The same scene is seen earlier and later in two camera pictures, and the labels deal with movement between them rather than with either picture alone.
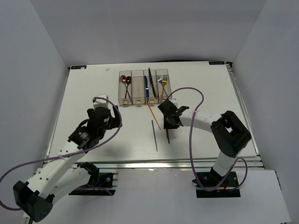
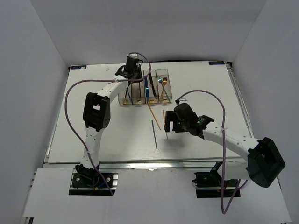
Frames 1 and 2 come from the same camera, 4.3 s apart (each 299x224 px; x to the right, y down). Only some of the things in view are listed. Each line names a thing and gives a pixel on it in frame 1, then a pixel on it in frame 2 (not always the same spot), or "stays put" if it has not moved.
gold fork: x=164 y=81 stays put
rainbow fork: x=160 y=80 stays put
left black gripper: x=114 y=121 to x=138 y=70
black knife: x=151 y=82 stays put
